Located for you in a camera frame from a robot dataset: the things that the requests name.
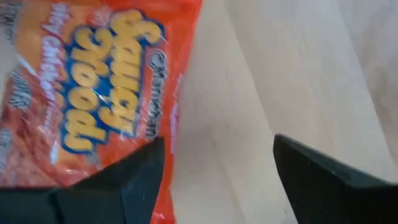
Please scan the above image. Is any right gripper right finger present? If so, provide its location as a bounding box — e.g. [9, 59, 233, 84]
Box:
[273, 133, 398, 224]

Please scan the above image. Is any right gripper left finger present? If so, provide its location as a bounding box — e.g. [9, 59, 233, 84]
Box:
[55, 136, 165, 224]

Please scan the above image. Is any orange Saucy Noods pack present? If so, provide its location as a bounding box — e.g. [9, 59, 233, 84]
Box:
[0, 0, 203, 224]

